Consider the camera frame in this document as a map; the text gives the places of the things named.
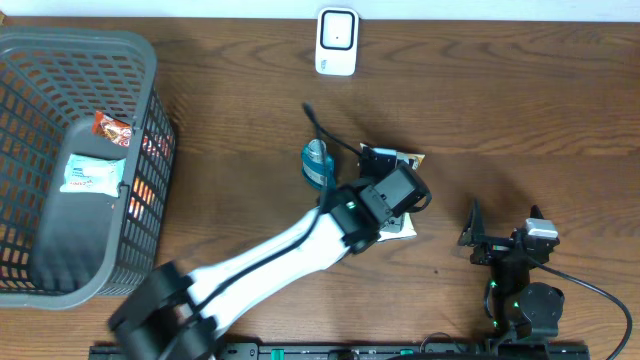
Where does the yellow snack chip bag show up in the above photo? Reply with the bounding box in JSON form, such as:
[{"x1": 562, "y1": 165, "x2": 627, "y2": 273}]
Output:
[{"x1": 359, "y1": 143, "x2": 425, "y2": 243}]

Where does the blue mouthwash bottle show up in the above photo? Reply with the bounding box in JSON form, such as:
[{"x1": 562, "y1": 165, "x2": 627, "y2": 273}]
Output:
[{"x1": 301, "y1": 138, "x2": 336, "y2": 190}]

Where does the orange chocolate bar wrapper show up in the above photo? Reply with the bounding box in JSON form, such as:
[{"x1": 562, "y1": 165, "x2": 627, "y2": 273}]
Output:
[{"x1": 92, "y1": 111, "x2": 132, "y2": 147}]

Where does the teal wet wipes pack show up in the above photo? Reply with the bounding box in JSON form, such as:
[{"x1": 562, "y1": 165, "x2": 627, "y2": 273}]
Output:
[{"x1": 60, "y1": 154, "x2": 126, "y2": 198}]

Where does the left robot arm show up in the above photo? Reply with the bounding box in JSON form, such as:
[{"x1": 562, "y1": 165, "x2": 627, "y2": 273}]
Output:
[{"x1": 108, "y1": 147, "x2": 431, "y2": 359}]

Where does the white barcode scanner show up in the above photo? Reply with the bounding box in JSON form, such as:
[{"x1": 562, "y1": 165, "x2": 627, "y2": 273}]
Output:
[{"x1": 315, "y1": 7, "x2": 360, "y2": 77}]

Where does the grey plastic mesh basket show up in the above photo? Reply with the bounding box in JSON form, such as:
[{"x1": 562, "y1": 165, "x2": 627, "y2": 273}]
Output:
[{"x1": 1, "y1": 26, "x2": 176, "y2": 310}]

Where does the left black cable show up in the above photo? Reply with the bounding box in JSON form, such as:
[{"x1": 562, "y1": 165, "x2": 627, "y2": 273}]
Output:
[{"x1": 164, "y1": 102, "x2": 364, "y2": 360}]

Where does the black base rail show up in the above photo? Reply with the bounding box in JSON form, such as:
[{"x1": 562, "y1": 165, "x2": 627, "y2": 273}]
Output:
[{"x1": 88, "y1": 341, "x2": 591, "y2": 360}]

